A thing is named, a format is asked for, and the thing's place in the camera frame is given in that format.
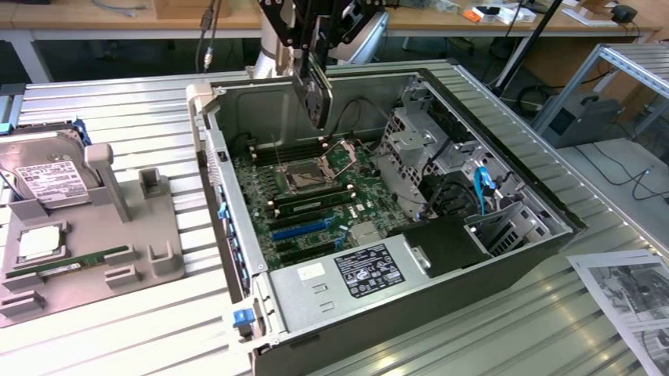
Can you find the black graphics card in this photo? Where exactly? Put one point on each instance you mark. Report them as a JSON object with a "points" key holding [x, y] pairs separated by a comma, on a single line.
{"points": [[315, 98]]}

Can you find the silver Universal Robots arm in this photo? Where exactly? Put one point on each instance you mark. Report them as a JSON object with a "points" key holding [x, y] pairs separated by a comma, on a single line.
{"points": [[268, 66]]}

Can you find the wooden desk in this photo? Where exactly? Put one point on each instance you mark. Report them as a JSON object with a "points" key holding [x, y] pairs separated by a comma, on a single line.
{"points": [[434, 22]]}

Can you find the orange box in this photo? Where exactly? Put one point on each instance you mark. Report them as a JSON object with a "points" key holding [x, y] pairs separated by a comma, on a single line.
{"points": [[471, 15]]}

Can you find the white box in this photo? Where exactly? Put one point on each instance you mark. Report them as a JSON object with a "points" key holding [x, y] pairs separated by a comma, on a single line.
{"points": [[514, 15]]}

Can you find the metal socket cover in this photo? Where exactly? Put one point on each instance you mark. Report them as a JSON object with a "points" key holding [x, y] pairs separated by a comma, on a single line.
{"points": [[344, 143]]}

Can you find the thin metal locking lever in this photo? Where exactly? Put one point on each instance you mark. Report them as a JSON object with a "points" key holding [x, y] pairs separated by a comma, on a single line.
{"points": [[279, 152]]}

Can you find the metal disk bay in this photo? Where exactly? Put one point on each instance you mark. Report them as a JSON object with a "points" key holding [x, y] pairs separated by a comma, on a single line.
{"points": [[407, 141]]}

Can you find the black tripod pole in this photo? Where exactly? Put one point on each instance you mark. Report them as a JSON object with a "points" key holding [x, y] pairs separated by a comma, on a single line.
{"points": [[527, 43]]}

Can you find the CPU socket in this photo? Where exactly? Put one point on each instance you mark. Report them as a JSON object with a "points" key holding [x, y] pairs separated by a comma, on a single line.
{"points": [[303, 178]]}

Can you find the green motherboard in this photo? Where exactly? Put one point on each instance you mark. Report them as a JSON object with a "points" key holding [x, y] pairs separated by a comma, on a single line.
{"points": [[366, 196]]}

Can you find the dark RAM stick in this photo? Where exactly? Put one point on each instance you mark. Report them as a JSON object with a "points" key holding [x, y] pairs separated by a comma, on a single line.
{"points": [[314, 203]]}

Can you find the long black expansion slot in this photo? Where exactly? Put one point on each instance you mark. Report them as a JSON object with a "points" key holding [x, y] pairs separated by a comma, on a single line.
{"points": [[300, 222], [308, 252]]}

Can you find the black power adapter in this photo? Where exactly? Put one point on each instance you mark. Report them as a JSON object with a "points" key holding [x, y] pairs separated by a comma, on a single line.
{"points": [[622, 13]]}

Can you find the grey box device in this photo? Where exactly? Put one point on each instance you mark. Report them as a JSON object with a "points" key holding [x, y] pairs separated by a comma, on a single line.
{"points": [[590, 121]]}

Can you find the blue expansion slot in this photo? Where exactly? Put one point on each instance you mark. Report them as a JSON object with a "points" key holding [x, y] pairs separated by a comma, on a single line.
{"points": [[303, 231]]}

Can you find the silver chipset heat sink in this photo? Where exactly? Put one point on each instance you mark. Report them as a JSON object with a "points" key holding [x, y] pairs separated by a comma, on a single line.
{"points": [[366, 235]]}

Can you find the short black expansion slot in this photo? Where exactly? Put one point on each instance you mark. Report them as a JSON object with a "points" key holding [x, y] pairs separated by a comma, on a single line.
{"points": [[284, 246]]}

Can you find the hard disk with white label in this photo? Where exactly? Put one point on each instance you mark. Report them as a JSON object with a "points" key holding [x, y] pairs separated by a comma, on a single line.
{"points": [[52, 180]]}

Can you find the grey parts rack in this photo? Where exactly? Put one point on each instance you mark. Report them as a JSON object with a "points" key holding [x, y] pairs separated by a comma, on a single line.
{"points": [[88, 243]]}

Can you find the silver power supply with label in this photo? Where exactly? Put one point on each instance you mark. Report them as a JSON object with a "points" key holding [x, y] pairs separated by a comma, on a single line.
{"points": [[314, 290]]}

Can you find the silver CPU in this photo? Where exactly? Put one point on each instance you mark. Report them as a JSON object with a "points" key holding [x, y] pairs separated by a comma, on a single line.
{"points": [[39, 243]]}

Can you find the green RAM stick with label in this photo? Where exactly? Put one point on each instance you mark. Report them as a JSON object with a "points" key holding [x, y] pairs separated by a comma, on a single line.
{"points": [[68, 261]]}

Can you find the blue case latch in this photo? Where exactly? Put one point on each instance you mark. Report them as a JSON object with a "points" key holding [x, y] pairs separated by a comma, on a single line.
{"points": [[243, 317]]}

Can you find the open black PC case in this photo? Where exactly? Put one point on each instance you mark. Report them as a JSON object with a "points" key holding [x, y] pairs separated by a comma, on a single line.
{"points": [[397, 337]]}

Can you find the printed paper sheet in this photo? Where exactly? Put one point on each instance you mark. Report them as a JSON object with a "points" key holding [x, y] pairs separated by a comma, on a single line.
{"points": [[617, 297]]}

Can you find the aluminium profile frame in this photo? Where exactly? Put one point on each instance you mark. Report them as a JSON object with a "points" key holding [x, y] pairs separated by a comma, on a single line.
{"points": [[626, 58]]}

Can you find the aluminium bracket with blue clip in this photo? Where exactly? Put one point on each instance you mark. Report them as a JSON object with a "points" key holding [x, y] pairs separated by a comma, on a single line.
{"points": [[12, 105]]}

